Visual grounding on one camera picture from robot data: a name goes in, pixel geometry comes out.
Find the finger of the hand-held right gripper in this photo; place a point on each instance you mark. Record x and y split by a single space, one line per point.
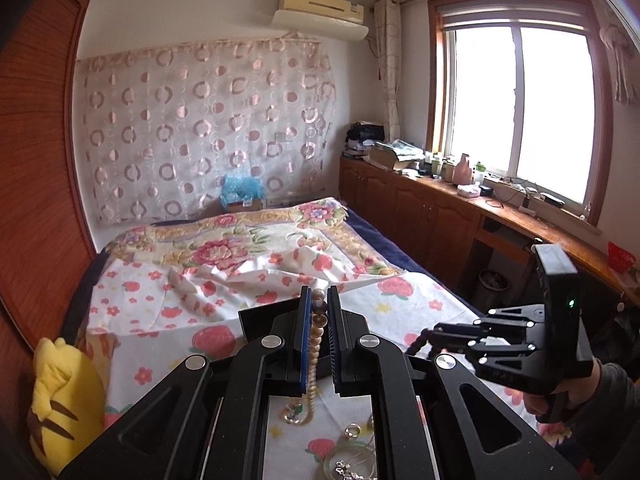
510 365
505 322

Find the pink bottle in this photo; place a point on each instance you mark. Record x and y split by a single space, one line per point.
462 170

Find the dark blue bed cover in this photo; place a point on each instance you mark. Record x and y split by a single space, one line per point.
372 237

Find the open cardboard box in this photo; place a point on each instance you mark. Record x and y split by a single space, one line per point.
390 157

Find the pile of black bags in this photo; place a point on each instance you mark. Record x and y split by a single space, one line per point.
365 132

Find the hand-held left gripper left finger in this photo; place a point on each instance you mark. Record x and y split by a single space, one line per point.
303 345

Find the white power strip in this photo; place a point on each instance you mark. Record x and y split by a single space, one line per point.
527 209

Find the red basket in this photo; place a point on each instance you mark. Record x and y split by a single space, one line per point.
621 257

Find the yellow plush toy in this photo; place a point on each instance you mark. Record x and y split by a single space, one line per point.
65 400

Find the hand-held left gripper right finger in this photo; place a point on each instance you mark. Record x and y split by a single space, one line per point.
335 345

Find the grey roller blind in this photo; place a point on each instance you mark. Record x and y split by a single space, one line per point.
515 14

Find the long wooden cabinet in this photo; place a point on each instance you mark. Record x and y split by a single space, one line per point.
415 210

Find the patterned window curtain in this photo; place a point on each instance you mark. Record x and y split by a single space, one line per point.
622 65
389 70

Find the green cap bottle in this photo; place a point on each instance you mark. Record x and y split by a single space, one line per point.
479 174

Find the beige air conditioner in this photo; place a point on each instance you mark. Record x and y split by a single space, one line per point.
320 10

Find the group of small bottles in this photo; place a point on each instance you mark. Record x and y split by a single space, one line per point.
439 166

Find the small green pendant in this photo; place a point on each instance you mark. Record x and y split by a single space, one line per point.
298 411

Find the circle pattern wall curtain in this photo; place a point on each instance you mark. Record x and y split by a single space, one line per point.
200 125

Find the floral blanket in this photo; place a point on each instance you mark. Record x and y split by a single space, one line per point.
225 245

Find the strawberry print bed sheet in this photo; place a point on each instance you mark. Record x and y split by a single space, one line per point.
165 310

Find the wooden wardrobe door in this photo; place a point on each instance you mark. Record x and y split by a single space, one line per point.
40 185

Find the blue plastic bag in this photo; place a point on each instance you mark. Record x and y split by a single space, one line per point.
241 187

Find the person's right hand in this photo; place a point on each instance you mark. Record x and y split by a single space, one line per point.
582 390

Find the black device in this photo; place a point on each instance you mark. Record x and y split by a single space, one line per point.
553 199

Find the stack of books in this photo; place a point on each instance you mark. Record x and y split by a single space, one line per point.
354 153

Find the person's right forearm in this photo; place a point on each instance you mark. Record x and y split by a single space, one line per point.
620 410

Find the wooden frame window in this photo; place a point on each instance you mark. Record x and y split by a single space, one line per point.
520 105

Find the grey trash bin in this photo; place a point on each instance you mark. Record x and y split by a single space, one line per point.
494 285

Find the small cardboard box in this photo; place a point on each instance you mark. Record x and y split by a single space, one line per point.
245 205

